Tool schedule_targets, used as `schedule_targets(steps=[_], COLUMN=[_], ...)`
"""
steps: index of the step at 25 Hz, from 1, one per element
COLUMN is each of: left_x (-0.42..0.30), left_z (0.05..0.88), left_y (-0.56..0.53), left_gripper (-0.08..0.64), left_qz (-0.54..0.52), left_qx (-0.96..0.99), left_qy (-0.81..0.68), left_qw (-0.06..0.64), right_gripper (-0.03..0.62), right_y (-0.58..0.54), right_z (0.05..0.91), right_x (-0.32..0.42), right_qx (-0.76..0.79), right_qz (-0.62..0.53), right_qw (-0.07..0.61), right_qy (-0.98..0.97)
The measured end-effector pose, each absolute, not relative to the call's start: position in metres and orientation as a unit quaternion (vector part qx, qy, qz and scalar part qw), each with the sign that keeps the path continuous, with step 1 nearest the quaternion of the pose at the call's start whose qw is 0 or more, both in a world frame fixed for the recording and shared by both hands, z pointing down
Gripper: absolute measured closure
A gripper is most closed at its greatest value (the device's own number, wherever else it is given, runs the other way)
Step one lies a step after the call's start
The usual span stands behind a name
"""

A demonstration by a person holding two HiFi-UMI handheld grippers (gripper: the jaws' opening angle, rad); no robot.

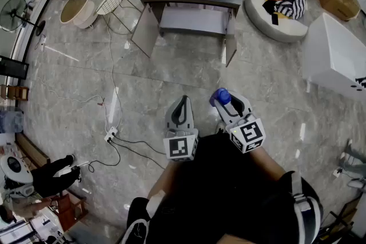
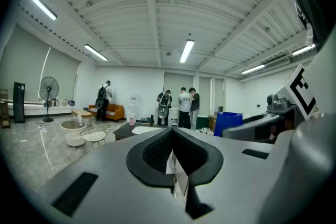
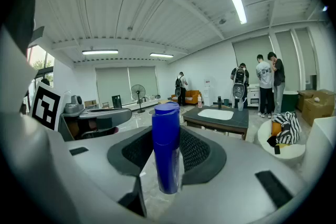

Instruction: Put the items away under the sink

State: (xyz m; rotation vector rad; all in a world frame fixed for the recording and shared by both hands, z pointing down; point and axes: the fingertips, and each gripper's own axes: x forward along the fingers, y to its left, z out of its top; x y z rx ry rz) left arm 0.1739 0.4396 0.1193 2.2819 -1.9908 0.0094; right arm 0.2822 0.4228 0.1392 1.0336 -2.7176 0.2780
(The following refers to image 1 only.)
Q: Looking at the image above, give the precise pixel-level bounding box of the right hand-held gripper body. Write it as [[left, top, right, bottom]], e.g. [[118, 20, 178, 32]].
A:
[[225, 113, 267, 154]]

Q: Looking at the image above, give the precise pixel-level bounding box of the wooden bench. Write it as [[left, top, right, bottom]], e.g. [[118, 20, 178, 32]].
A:
[[15, 132, 51, 170]]

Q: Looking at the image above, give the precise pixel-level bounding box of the grey shoulder strap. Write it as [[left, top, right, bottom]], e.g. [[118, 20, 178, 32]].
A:
[[290, 170, 321, 244]]

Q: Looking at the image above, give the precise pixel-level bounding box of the brown wooden chair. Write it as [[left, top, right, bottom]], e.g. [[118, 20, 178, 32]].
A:
[[50, 190, 89, 233]]

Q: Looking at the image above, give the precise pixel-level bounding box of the round wooden coffee table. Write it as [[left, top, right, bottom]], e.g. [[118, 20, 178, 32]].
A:
[[59, 0, 98, 30]]

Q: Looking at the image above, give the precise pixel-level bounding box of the white power cable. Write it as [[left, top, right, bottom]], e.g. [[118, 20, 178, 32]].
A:
[[104, 15, 124, 134]]

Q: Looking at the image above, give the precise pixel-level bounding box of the small wooden stool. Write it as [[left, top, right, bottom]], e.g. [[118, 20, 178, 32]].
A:
[[0, 83, 30, 102]]

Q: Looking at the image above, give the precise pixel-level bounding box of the black floor fan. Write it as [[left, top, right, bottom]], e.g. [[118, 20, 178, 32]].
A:
[[0, 0, 47, 37]]

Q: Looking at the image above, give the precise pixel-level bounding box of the black white striped cloth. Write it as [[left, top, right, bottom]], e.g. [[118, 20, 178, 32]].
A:
[[262, 0, 307, 26]]

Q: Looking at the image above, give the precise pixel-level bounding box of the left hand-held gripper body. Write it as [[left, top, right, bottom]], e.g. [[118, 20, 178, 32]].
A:
[[162, 122, 200, 162]]

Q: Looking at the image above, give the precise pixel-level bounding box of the white round device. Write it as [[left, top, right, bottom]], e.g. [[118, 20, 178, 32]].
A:
[[0, 154, 35, 198]]

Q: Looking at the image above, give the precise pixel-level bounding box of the person's left forearm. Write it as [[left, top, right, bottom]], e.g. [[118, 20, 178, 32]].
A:
[[146, 159, 184, 201]]

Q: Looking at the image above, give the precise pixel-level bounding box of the person's right forearm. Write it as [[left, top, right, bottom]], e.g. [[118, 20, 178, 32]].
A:
[[248, 145, 287, 182]]

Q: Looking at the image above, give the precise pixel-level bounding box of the white cabinet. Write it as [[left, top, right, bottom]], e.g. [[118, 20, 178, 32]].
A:
[[301, 11, 366, 101]]

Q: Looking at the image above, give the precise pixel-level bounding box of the black power cable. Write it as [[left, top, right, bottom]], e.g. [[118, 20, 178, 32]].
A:
[[87, 135, 167, 174]]

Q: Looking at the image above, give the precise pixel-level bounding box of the white round pouf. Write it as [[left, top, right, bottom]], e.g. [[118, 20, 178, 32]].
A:
[[244, 0, 309, 44]]

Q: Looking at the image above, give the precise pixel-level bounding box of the blue bottle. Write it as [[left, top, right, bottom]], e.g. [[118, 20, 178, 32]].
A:
[[209, 87, 232, 108]]

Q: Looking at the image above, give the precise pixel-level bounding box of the brown cabinet door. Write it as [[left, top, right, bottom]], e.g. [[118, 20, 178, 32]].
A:
[[224, 10, 238, 68], [130, 4, 162, 59]]

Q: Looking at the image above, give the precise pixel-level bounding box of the person's black clothing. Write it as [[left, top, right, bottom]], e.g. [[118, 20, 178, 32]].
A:
[[125, 134, 324, 244]]

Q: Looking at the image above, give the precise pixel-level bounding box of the black monitor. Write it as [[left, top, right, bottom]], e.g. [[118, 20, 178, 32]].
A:
[[0, 55, 30, 81]]

